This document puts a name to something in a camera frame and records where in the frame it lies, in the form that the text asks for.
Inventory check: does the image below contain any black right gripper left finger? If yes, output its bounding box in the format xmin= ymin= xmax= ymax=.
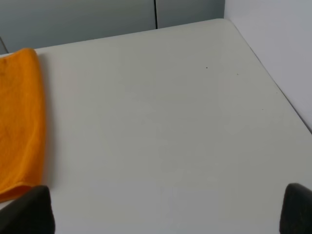
xmin=0 ymin=185 xmax=56 ymax=234

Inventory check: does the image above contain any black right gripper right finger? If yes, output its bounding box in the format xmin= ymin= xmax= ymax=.
xmin=279 ymin=183 xmax=312 ymax=234

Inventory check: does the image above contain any orange towel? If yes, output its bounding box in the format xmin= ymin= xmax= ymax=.
xmin=0 ymin=48 xmax=46 ymax=202

